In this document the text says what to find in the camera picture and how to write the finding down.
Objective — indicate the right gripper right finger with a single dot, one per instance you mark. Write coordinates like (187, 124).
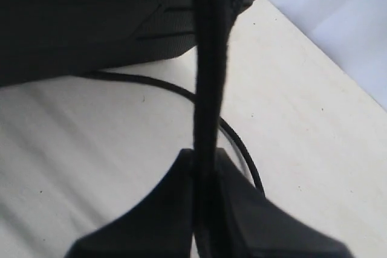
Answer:
(255, 227)

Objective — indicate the white backdrop curtain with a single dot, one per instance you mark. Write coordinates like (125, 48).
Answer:
(352, 33)

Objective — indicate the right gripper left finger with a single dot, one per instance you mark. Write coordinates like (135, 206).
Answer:
(158, 226)

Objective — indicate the black plastic carry case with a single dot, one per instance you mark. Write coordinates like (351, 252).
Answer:
(43, 39)

